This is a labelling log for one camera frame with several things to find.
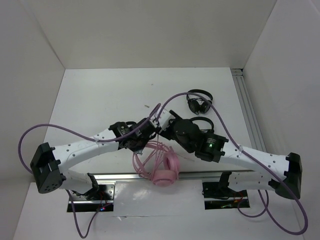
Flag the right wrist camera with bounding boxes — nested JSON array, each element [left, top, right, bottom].
[[152, 110, 175, 132]]

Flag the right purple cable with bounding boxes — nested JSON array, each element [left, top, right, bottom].
[[154, 92, 308, 235]]

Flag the aluminium rail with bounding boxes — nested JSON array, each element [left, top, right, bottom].
[[93, 170, 253, 186], [230, 68, 267, 152]]

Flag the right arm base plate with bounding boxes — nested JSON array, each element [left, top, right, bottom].
[[202, 182, 250, 210]]

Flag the upper black headphones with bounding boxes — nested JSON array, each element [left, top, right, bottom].
[[186, 89, 214, 115]]

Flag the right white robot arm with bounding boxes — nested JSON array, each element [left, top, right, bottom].
[[151, 110, 302, 200]]

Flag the aluminium rail front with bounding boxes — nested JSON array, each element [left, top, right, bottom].
[[93, 170, 253, 186]]

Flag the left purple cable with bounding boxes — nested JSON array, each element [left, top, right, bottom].
[[18, 102, 162, 238]]

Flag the aluminium rail right side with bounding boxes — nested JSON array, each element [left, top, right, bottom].
[[230, 68, 267, 152]]

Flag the black headphones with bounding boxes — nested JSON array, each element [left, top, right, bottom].
[[189, 116, 215, 134], [186, 89, 214, 115]]

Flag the lower black headphones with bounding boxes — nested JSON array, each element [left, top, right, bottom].
[[189, 116, 215, 134]]

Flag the purple cable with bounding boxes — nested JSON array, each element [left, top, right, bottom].
[[154, 92, 308, 235], [18, 102, 162, 238]]

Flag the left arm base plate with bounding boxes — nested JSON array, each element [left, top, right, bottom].
[[69, 182, 116, 213]]

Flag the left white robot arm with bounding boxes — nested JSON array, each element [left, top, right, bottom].
[[30, 118, 156, 200]]

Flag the pink headphones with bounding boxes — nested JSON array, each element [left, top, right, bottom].
[[132, 140, 180, 187]]

